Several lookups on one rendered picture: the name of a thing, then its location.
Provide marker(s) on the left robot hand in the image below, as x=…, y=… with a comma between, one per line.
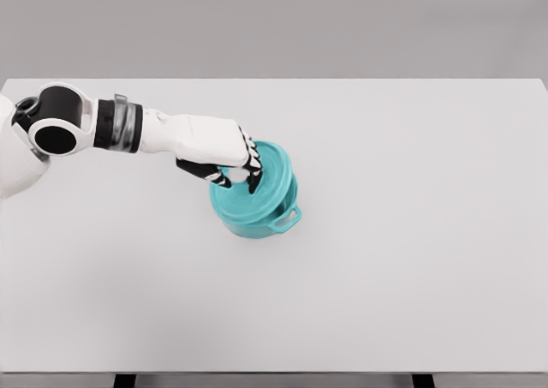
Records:
x=214, y=141

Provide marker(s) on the teal pot lid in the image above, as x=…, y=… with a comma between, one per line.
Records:
x=265, y=182

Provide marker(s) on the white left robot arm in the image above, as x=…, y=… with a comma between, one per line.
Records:
x=128, y=124

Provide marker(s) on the teal pot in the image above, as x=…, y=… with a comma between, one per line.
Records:
x=280, y=221

